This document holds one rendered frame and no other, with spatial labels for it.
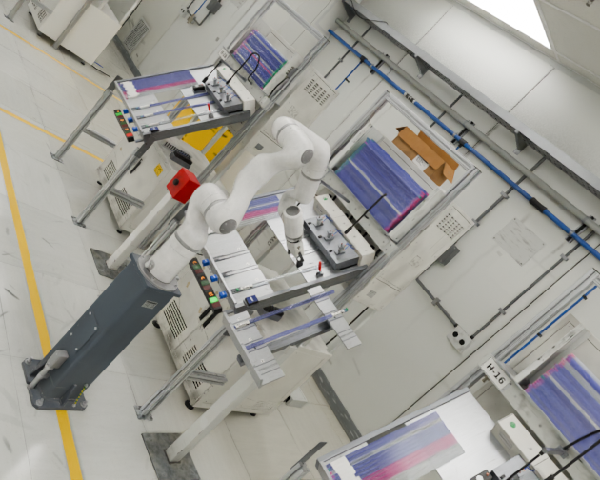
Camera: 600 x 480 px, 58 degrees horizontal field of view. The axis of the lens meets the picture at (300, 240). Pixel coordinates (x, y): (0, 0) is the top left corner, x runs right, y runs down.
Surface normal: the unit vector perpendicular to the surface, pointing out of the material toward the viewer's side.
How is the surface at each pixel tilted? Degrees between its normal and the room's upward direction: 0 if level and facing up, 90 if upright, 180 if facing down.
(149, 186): 90
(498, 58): 90
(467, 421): 44
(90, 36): 90
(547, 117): 90
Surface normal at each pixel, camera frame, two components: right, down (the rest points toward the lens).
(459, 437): 0.10, -0.72
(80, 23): 0.46, 0.65
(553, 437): -0.56, -0.32
